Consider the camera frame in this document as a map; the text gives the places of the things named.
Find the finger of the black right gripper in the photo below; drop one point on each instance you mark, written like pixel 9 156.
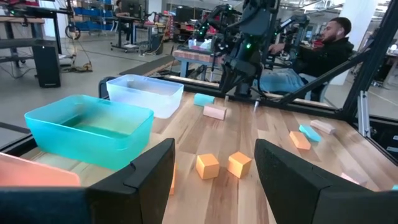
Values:
pixel 257 93
pixel 227 85

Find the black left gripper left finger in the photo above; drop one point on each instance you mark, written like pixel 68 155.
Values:
pixel 140 189

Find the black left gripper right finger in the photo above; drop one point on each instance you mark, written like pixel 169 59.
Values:
pixel 292 189

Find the teal rectangular block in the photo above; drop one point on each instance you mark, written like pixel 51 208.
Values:
pixel 395 188
pixel 311 133
pixel 204 99

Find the orange rectangular block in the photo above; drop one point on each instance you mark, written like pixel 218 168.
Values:
pixel 300 140

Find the orange cube block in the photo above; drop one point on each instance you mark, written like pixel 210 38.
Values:
pixel 207 168
pixel 238 165

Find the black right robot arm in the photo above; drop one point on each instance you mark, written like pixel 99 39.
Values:
pixel 255 18

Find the black background robot arm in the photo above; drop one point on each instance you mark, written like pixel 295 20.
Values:
pixel 214 18

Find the teal translucent plastic bin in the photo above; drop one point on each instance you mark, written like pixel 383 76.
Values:
pixel 93 146

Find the small natural wood block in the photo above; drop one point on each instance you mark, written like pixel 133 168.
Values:
pixel 323 127

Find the clear plastic bin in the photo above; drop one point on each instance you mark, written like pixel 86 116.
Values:
pixel 149 102

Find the person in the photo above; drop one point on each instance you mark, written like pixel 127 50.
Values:
pixel 119 9
pixel 326 53

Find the black floor mat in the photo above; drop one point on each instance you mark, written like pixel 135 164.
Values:
pixel 146 66

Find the orange translucent plastic bin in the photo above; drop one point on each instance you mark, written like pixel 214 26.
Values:
pixel 31 174

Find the black background desk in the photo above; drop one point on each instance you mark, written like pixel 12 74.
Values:
pixel 130 20

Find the blue storage bins shelf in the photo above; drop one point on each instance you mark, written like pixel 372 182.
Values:
pixel 93 15

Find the black computer tower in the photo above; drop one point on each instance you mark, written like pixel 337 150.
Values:
pixel 46 67

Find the black workbench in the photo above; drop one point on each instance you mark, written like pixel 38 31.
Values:
pixel 18 43

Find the wood-top table blue frame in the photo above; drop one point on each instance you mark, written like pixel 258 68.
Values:
pixel 192 56

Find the silver aluminium bracket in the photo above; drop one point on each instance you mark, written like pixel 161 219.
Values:
pixel 363 115

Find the black aluminium rig frame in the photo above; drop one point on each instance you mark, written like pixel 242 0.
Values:
pixel 370 62

